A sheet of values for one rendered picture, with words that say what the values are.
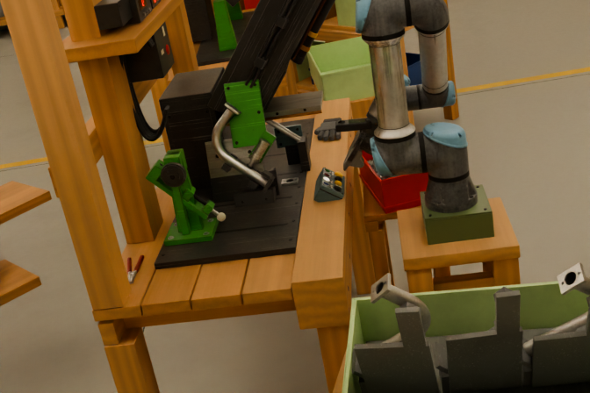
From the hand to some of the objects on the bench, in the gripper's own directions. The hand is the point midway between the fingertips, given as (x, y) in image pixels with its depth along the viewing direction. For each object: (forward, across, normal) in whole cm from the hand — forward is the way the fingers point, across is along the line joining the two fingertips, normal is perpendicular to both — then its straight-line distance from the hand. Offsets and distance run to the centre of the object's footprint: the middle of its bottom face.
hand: (343, 166), depth 283 cm
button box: (+11, -6, -1) cm, 12 cm away
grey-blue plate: (+16, +22, +12) cm, 30 cm away
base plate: (+26, +14, +24) cm, 38 cm away
